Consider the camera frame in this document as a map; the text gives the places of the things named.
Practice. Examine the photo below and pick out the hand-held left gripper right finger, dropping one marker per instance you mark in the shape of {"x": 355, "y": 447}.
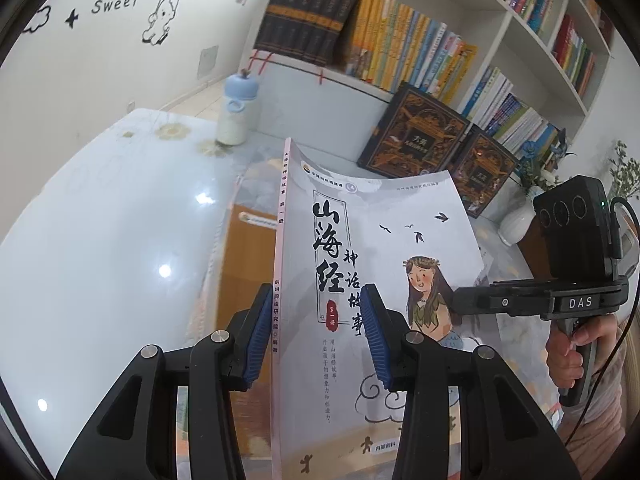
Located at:
{"x": 377, "y": 340}

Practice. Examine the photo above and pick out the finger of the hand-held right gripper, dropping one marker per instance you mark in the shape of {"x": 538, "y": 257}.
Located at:
{"x": 500, "y": 301}

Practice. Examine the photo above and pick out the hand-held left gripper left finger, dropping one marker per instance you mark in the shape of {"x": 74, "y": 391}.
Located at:
{"x": 257, "y": 340}

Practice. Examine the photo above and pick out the white book with girl figure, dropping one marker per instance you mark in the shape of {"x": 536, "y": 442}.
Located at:
{"x": 360, "y": 230}

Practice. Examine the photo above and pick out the person's right forearm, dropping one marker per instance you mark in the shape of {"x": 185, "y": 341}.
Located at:
{"x": 607, "y": 390}

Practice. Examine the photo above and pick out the row of blue-white books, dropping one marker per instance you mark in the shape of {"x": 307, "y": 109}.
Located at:
{"x": 510, "y": 110}

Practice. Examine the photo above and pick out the row of red-green books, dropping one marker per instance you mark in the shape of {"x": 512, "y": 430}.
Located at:
{"x": 575, "y": 55}

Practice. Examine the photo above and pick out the row of yellow-spined books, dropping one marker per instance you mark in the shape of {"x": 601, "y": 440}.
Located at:
{"x": 400, "y": 40}

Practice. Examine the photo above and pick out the set of dark hardcover books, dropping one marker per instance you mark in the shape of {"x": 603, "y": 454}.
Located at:
{"x": 310, "y": 10}

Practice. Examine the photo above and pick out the person's right hand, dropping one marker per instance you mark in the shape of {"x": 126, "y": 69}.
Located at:
{"x": 562, "y": 360}

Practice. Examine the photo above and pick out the brown wooden cabinet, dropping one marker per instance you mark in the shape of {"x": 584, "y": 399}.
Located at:
{"x": 530, "y": 260}

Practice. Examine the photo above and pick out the white ribbed vase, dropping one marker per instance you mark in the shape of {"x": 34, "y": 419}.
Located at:
{"x": 517, "y": 220}

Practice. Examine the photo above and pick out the orange-brown book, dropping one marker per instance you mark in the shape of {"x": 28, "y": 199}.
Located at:
{"x": 245, "y": 270}

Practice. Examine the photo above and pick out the white vase with flowers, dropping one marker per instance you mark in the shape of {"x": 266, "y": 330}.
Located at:
{"x": 540, "y": 165}

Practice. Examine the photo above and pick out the green leafy plant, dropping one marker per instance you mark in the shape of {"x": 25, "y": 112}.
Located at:
{"x": 620, "y": 170}

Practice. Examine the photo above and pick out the dark ornate encyclopedia book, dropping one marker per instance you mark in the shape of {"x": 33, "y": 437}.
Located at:
{"x": 415, "y": 130}
{"x": 485, "y": 175}

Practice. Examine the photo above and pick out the white bottle with blue lid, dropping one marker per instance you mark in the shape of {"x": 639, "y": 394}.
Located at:
{"x": 235, "y": 120}

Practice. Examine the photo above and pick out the white wall cover plate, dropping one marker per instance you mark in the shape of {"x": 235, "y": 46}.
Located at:
{"x": 208, "y": 62}

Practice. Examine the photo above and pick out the tree swing bear wall decal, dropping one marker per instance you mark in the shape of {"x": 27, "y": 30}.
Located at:
{"x": 165, "y": 10}

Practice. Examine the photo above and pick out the black bird wall decal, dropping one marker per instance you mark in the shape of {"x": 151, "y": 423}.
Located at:
{"x": 72, "y": 18}

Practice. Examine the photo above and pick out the cloud wall decal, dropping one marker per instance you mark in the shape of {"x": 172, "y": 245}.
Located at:
{"x": 37, "y": 17}

